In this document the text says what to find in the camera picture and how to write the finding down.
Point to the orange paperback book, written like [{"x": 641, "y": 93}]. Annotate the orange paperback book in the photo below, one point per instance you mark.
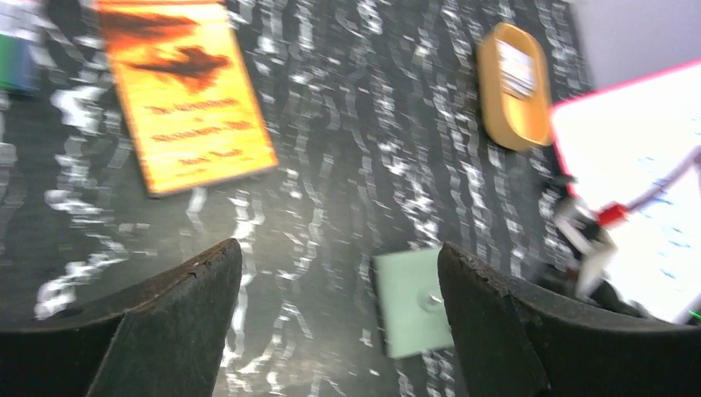
[{"x": 182, "y": 81}]

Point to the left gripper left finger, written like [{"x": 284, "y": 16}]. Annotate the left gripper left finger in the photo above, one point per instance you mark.
[{"x": 161, "y": 337}]

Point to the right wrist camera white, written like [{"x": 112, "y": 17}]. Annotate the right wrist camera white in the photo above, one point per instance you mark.
[{"x": 591, "y": 244}]

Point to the pink framed whiteboard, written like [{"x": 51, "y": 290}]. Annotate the pink framed whiteboard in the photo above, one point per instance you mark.
[{"x": 633, "y": 151}]

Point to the green card holder wallet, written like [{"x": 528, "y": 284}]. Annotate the green card holder wallet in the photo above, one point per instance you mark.
[{"x": 410, "y": 303}]

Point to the tan oval tray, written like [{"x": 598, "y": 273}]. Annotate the tan oval tray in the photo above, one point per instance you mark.
[{"x": 514, "y": 123}]

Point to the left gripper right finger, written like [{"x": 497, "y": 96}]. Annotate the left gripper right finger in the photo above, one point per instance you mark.
[{"x": 514, "y": 338}]

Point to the pack of coloured markers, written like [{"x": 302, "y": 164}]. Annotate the pack of coloured markers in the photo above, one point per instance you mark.
[{"x": 20, "y": 32}]

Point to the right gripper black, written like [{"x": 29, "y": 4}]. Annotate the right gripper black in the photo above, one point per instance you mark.
[{"x": 562, "y": 280}]

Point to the silver VIP card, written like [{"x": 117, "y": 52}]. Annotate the silver VIP card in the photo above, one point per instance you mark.
[{"x": 518, "y": 73}]

